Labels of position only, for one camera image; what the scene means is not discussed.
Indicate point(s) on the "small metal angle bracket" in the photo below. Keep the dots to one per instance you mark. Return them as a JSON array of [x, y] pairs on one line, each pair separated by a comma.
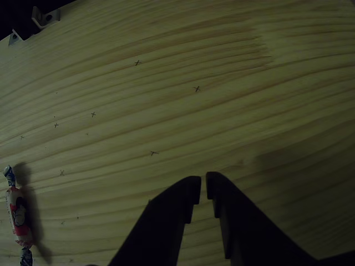
[[51, 17], [14, 37]]

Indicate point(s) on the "red white candy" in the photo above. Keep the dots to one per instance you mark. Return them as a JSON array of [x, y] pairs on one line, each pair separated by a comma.
[[16, 210]]

